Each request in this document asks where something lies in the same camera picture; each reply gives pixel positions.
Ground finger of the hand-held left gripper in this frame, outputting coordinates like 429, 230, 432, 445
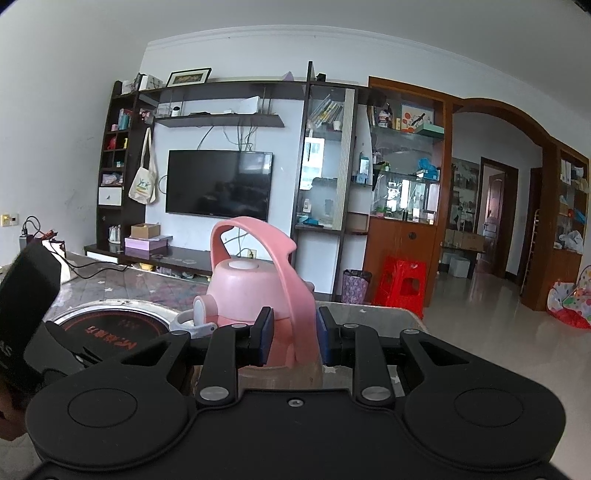
55, 323, 108, 370

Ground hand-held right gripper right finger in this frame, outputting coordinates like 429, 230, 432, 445
318, 306, 466, 407

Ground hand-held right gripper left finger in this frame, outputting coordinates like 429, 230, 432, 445
134, 307, 275, 407

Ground pink water bottle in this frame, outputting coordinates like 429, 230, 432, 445
170, 218, 324, 393

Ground person's left hand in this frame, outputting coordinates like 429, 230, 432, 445
0, 383, 28, 441

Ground round black induction cooker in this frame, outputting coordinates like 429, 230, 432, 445
44, 300, 183, 356

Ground purple trash bin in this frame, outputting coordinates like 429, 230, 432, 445
342, 269, 372, 304

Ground grey star-print tablecloth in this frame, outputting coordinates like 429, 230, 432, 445
0, 251, 428, 402

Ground red plastic stool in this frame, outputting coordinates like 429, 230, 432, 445
373, 257, 428, 319

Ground dark tv console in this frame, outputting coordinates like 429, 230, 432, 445
84, 242, 215, 278

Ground dark tall cubby shelf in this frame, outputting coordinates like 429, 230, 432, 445
95, 79, 148, 245

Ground brown wooden display cabinet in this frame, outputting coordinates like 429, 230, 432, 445
358, 76, 455, 305

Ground pale purple flat box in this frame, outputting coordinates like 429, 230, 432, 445
124, 235, 174, 250

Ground beige canvas tote bag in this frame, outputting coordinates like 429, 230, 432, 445
128, 127, 158, 204

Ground glass display cabinet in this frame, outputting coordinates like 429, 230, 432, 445
291, 61, 370, 296

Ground black flat television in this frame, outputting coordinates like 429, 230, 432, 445
165, 149, 274, 221

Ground cardboard boxes on floor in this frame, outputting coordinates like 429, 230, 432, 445
443, 229, 485, 252

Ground brown wooden door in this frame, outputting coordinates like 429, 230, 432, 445
478, 157, 519, 278

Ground brown wooden shelving unit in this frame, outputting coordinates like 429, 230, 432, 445
522, 138, 591, 312

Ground metal rack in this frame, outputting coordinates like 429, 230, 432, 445
517, 209, 540, 296

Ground colourful picture box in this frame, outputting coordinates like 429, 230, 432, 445
399, 104, 435, 132

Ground polka dot play tent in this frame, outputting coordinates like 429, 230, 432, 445
546, 265, 591, 329

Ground framed picture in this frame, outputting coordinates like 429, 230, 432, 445
166, 68, 212, 88

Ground white plastic bag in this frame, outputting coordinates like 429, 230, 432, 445
558, 229, 585, 254

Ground black cable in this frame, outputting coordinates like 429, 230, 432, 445
22, 215, 132, 280

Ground dark short wall shelf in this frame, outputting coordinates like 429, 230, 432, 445
154, 113, 286, 129

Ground dark long wall shelf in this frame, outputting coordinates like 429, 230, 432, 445
139, 79, 370, 100

